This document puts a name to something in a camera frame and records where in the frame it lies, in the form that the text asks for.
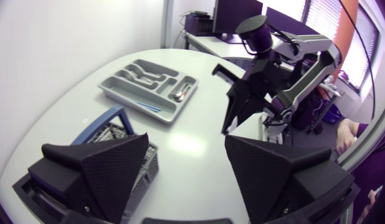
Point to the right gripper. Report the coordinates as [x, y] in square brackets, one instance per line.
[262, 74]

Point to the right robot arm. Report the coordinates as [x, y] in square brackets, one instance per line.
[307, 77]

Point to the person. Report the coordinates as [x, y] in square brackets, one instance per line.
[371, 165]

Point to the dark computer screen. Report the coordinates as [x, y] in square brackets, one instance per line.
[234, 15]
[287, 23]

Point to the black desktop device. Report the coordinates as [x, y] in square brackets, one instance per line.
[198, 24]

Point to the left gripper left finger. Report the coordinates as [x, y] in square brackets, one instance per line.
[102, 174]

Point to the white office desk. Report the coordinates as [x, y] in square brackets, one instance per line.
[217, 46]

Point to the grey cutlery basket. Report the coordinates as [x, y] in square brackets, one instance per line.
[145, 174]

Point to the blue plastic cutlery piece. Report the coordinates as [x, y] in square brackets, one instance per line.
[149, 107]

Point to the grey cutlery tray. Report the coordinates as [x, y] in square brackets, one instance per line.
[130, 90]

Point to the steel spoon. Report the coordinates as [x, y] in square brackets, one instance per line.
[178, 94]
[182, 97]

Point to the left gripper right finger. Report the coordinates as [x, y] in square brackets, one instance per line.
[267, 174]

